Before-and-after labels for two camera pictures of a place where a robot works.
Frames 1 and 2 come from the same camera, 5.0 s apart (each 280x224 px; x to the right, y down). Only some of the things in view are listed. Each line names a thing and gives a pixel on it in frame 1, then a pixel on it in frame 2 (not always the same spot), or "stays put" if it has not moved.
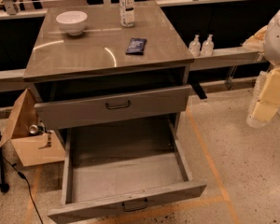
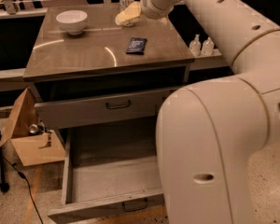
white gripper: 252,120 -> 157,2
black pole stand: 2,186 stays put
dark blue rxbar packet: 136,47 stays put
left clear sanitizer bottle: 195,47 stays put
